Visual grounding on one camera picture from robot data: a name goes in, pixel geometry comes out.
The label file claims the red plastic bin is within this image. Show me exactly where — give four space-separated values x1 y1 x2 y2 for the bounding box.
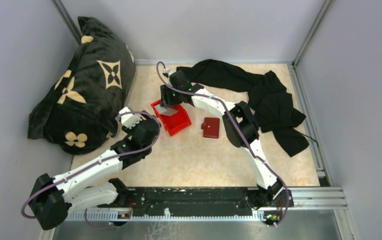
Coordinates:
150 99 192 137

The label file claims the red leather card holder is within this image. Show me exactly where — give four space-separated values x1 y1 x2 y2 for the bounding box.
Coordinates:
201 117 220 139

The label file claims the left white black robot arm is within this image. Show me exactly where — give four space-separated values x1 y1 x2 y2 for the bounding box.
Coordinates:
27 115 161 230

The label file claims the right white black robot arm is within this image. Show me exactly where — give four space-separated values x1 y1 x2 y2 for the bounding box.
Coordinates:
157 69 292 208

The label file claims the stack of grey cards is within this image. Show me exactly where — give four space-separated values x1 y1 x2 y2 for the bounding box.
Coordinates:
156 104 178 117

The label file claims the black floral patterned pillow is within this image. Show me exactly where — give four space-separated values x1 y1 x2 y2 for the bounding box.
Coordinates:
27 16 136 155

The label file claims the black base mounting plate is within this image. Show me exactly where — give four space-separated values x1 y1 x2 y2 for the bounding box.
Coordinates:
96 186 295 219

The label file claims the black cloth garment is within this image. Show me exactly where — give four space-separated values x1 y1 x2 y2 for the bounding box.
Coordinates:
176 59 309 157

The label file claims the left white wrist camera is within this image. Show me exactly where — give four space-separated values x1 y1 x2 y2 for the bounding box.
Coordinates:
115 106 143 129

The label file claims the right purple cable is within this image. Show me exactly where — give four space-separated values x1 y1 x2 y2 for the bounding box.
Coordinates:
156 61 294 228

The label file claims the purple cable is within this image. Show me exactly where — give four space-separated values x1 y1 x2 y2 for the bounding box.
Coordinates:
156 61 294 228
20 110 162 220

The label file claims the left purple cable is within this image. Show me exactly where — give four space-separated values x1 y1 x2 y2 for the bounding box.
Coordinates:
20 110 162 220

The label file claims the aluminium frame rail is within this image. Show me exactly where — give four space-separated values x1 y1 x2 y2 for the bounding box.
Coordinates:
67 187 347 223

